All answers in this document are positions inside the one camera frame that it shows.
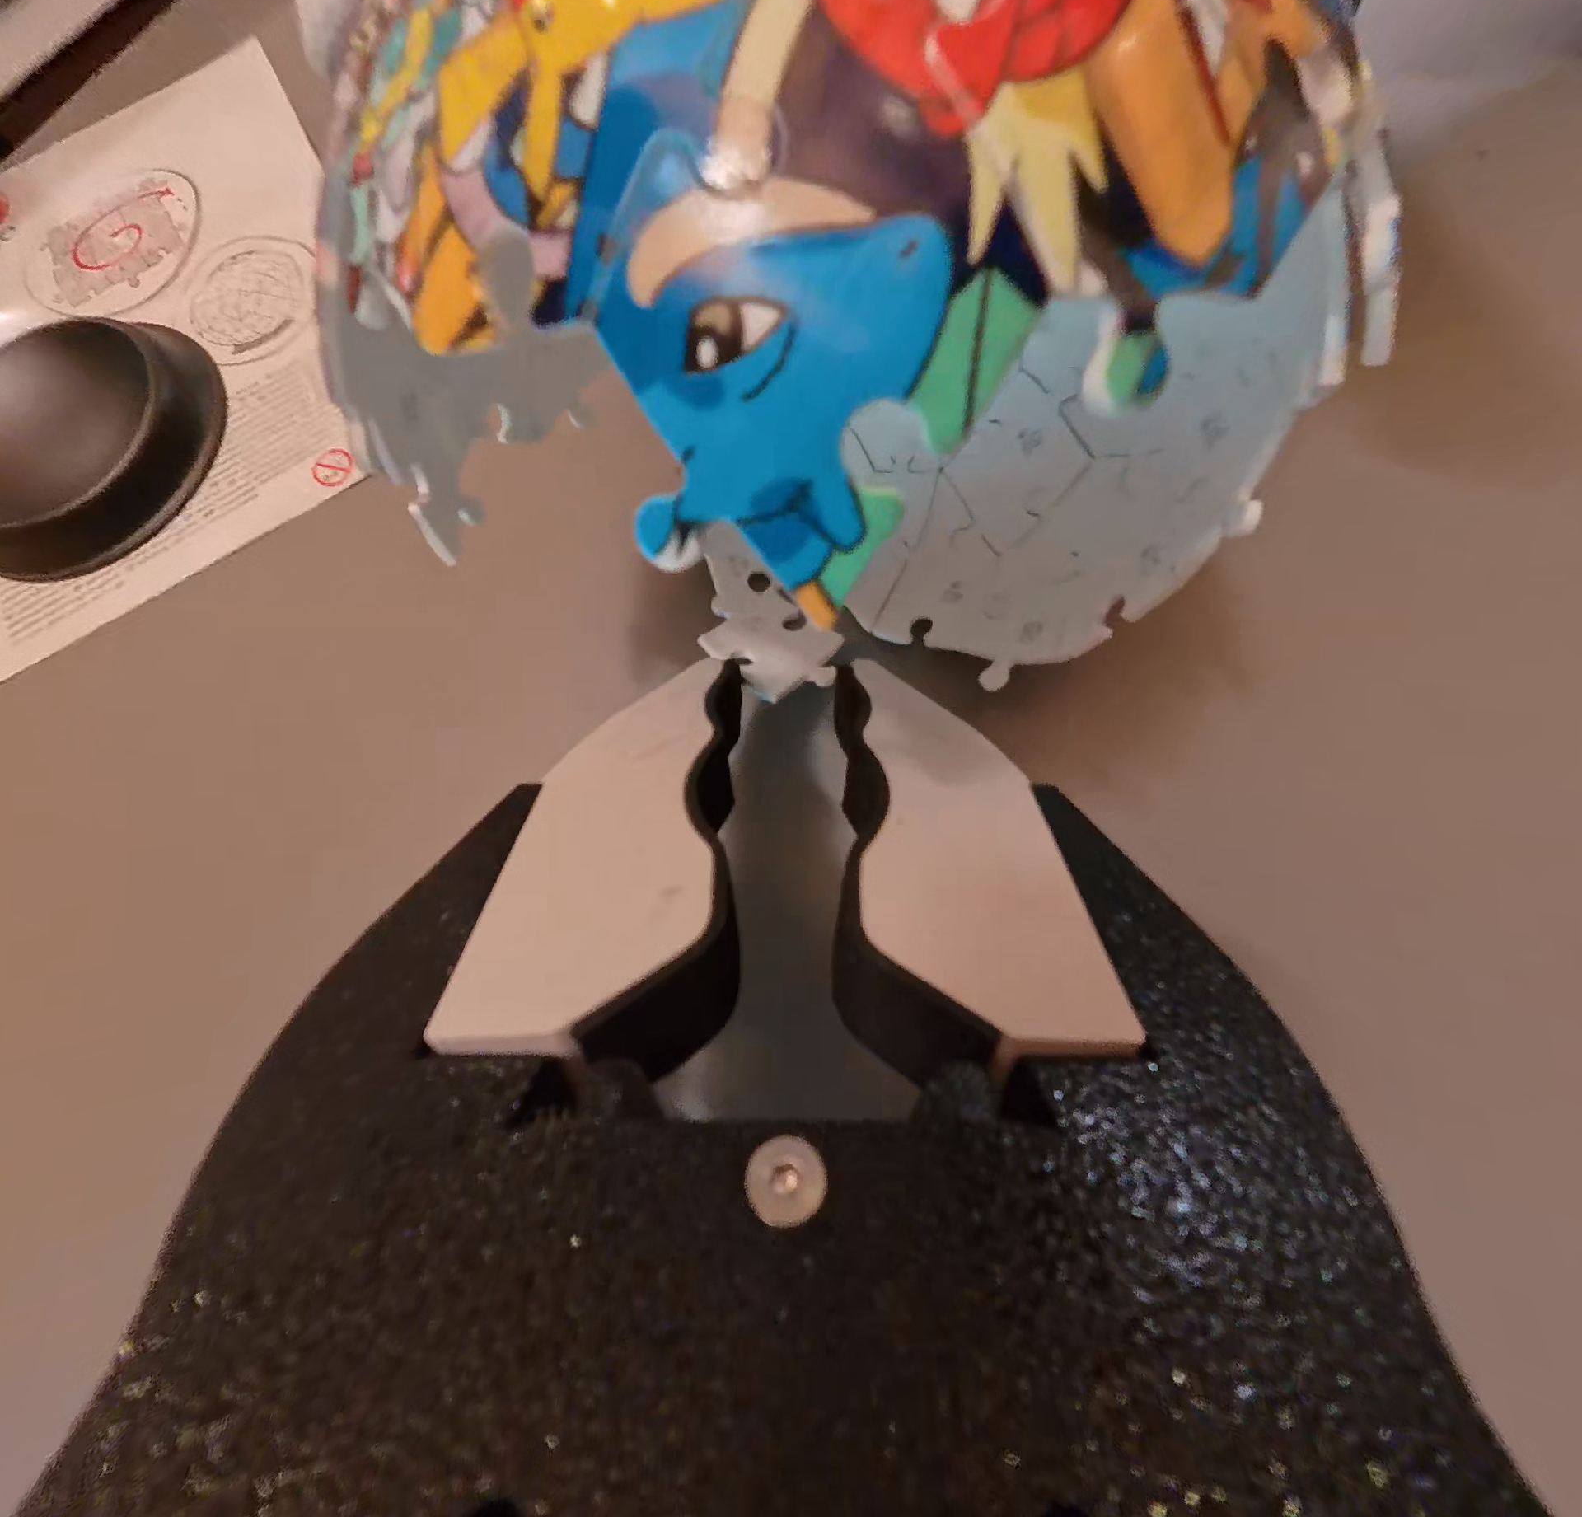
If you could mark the black round ball stand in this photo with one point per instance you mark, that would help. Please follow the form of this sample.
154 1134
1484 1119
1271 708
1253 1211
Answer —
86 443

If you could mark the printed instruction sheet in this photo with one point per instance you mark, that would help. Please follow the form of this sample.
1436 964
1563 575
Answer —
210 158

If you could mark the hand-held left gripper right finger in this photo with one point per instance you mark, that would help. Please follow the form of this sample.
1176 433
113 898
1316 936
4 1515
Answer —
989 913

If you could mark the white puzzle piece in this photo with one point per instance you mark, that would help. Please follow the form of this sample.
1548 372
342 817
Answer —
774 652

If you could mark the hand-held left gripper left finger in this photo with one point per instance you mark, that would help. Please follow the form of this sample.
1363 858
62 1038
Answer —
581 913

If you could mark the colourful puzzle ball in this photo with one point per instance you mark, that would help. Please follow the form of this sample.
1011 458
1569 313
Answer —
866 245

